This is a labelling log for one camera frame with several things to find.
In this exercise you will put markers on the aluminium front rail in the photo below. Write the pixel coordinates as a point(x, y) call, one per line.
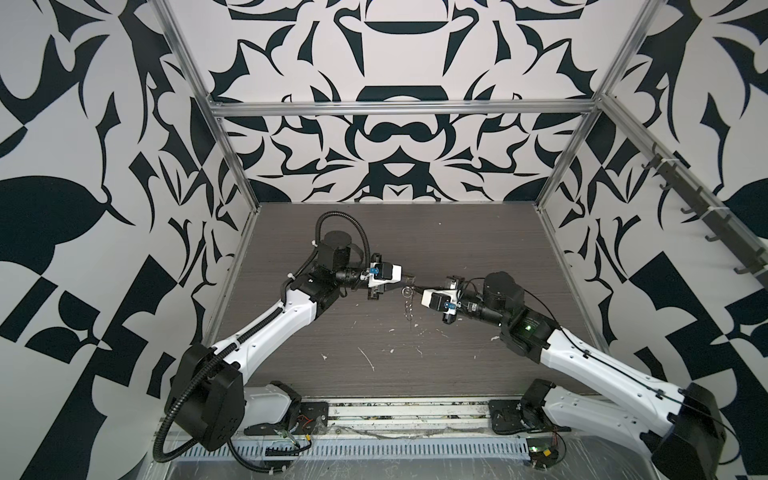
point(391, 415)

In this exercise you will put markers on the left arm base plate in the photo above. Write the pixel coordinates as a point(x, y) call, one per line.
point(301, 419)

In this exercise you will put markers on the white slotted cable duct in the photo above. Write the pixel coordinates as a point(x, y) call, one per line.
point(369, 448)

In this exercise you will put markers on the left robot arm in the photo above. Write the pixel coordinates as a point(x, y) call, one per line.
point(208, 404)

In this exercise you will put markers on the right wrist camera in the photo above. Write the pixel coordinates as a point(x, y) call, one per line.
point(439, 300)

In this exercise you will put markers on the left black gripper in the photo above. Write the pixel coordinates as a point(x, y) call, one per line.
point(373, 295)

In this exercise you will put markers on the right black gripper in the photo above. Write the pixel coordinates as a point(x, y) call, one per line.
point(458, 282)

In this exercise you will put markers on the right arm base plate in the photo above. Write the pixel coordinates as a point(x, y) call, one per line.
point(510, 417)

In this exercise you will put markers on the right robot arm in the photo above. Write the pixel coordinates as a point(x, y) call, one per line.
point(679, 429)

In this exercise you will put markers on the small circuit board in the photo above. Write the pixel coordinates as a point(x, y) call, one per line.
point(545, 453)

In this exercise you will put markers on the black wall hook rack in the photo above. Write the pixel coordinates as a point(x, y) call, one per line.
point(701, 204)

